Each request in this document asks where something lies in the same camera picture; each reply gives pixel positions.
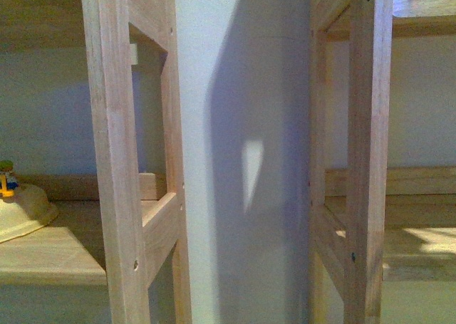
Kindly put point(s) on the wooden shelf unit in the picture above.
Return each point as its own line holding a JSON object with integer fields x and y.
{"x": 90, "y": 116}
{"x": 382, "y": 166}

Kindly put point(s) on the right wooden shelf unit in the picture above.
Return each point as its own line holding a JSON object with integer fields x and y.
{"x": 382, "y": 166}

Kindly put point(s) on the small colourful toy figure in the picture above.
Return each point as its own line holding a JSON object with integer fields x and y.
{"x": 9, "y": 181}

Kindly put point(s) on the left wooden shelf unit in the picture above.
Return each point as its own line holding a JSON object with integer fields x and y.
{"x": 90, "y": 116}

